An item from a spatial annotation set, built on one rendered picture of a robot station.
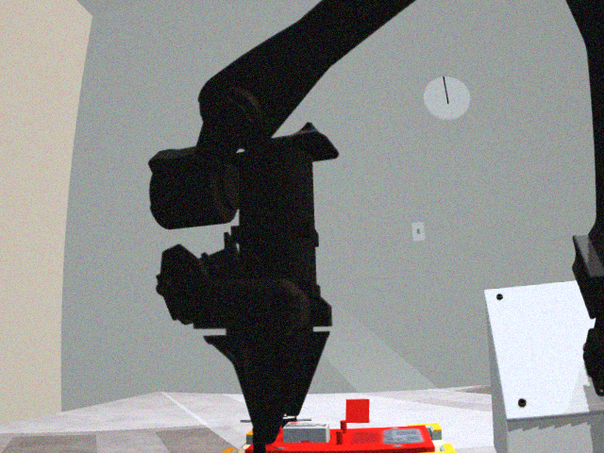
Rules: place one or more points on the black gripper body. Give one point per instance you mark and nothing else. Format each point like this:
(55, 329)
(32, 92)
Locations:
(279, 294)

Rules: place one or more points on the red cube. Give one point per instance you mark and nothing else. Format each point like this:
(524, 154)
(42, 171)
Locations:
(357, 411)

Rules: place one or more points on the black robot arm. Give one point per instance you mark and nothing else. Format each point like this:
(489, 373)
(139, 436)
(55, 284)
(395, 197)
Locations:
(244, 104)

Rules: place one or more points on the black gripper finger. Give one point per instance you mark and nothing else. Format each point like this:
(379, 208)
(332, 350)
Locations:
(267, 368)
(306, 371)

